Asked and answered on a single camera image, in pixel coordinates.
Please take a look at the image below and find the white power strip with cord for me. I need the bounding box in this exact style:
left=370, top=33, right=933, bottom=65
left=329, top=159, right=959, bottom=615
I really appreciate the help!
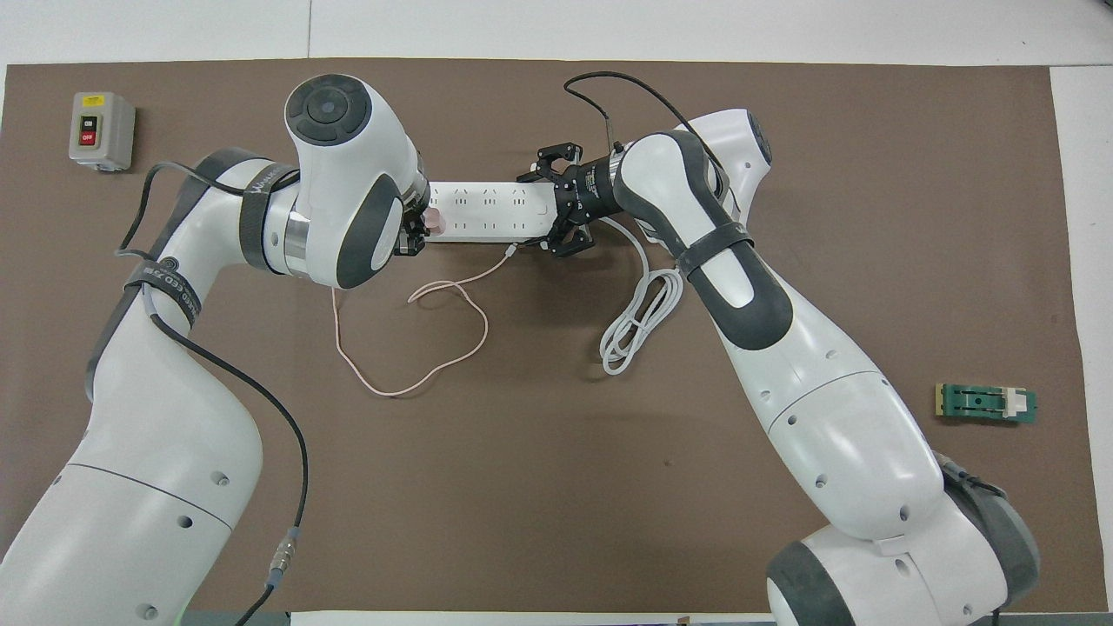
left=425, top=180, right=686, bottom=377

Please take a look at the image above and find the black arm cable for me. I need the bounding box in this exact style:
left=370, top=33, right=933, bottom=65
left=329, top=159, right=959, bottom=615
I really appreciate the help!
left=563, top=70, right=728, bottom=176
left=115, top=160, right=310, bottom=626

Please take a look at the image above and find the brown table mat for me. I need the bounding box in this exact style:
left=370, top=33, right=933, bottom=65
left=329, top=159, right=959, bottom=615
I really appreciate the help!
left=0, top=58, right=1113, bottom=615

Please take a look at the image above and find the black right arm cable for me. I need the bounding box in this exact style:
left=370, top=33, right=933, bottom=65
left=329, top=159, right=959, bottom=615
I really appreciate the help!
left=563, top=70, right=728, bottom=176

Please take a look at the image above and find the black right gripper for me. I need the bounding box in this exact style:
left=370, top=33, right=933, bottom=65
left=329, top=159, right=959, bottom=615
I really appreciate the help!
left=519, top=143, right=626, bottom=259

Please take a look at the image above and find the grey on-off switch box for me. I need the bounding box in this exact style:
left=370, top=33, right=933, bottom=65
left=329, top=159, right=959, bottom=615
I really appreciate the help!
left=69, top=91, right=137, bottom=173

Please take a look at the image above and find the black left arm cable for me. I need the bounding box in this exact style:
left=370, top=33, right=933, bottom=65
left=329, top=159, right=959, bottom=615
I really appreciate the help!
left=115, top=160, right=310, bottom=626

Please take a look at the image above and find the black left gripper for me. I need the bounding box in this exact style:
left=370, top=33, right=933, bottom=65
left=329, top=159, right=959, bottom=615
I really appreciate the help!
left=396, top=196, right=434, bottom=259

